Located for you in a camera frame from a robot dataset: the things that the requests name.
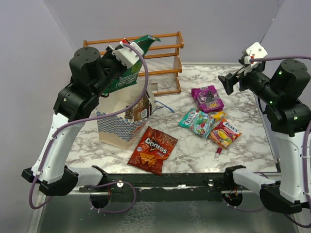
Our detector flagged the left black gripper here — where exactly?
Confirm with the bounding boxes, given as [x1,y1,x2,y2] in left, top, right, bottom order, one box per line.
[91,45,129,98]

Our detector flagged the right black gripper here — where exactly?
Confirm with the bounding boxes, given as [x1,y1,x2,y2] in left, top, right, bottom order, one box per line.
[219,58,282,104]

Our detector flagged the green Real chips bag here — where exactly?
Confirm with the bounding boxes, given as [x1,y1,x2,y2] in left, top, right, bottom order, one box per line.
[104,35,161,95]

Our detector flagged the yellow snack packet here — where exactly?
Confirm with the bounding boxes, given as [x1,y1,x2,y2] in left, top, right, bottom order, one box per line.
[212,111,226,121]

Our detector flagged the teal Fox's mint candy bag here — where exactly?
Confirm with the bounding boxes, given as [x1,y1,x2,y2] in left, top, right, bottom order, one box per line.
[178,108,215,138]

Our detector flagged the orange Fox's fruit candy bag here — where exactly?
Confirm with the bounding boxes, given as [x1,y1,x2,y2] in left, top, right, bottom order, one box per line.
[208,118,242,149]

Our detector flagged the brown kettle chips bag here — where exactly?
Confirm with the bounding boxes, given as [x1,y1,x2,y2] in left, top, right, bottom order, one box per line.
[124,93,152,122]

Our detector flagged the blue checkered paper bag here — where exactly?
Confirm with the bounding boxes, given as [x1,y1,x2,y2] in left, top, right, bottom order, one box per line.
[96,82,158,150]

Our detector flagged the red Doritos chips bag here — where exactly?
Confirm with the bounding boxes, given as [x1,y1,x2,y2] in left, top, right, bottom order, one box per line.
[127,127,178,176]

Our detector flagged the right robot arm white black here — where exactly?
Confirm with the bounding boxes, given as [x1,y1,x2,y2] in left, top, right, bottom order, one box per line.
[219,58,311,215]

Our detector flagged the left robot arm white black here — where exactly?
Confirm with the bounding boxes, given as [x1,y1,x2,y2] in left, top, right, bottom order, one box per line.
[22,45,128,197]

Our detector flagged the purple snack packet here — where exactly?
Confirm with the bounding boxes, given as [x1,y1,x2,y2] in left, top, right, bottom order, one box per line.
[191,85,224,113]

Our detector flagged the wooden two-tier shelf rack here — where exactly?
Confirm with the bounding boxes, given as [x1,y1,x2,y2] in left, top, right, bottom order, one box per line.
[83,31,184,96]

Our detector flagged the small red lip balm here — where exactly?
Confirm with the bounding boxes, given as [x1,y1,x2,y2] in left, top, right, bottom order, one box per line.
[214,147,222,159]

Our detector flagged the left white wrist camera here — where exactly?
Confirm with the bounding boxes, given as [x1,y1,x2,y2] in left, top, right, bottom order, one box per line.
[112,39,144,69]

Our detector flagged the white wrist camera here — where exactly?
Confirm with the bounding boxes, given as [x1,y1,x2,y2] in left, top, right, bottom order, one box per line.
[112,39,144,69]
[239,42,268,75]

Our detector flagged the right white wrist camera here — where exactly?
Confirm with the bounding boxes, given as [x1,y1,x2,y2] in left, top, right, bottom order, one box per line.
[239,42,268,75]

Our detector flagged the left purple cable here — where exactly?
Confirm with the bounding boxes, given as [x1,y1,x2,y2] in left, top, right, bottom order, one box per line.
[28,43,149,214]

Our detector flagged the purple cable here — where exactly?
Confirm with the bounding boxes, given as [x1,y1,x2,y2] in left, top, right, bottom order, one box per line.
[222,55,311,228]
[28,43,149,214]

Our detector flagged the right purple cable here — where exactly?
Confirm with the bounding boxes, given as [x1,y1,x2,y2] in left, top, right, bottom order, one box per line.
[222,55,311,228]

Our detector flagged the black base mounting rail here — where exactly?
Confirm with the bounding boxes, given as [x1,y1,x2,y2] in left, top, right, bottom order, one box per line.
[80,165,246,202]

